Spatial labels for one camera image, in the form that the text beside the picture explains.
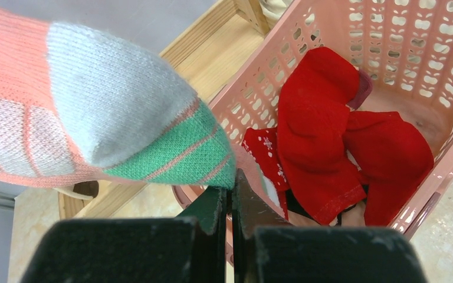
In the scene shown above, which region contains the pink plastic laundry basket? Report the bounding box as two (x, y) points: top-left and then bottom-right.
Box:
(172, 0), (453, 266)

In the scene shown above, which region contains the wooden drying rack frame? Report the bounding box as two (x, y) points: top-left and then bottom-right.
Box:
(58, 1), (270, 220)

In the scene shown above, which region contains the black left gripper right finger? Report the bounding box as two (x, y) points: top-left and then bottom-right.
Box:
(232, 170), (426, 282)

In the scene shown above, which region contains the beige crumpled cloth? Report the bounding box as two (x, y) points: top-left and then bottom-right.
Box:
(259, 0), (292, 24)

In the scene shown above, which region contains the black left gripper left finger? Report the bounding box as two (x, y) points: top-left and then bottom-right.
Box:
(22, 187), (227, 282)

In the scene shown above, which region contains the red snowman face sock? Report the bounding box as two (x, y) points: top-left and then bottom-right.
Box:
(276, 47), (368, 226)

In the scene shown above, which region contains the pink sock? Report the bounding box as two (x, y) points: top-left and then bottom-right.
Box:
(0, 8), (241, 189)

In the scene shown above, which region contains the striped maroon purple sock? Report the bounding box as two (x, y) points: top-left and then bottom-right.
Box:
(347, 70), (373, 110)

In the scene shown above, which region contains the red patterned sock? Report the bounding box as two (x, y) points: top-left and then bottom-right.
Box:
(241, 127), (290, 220)

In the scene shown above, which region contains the beige brown sock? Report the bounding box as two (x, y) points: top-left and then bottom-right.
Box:
(53, 181), (99, 200)

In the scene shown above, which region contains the red plain sock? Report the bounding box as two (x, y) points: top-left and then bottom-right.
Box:
(343, 111), (434, 226)

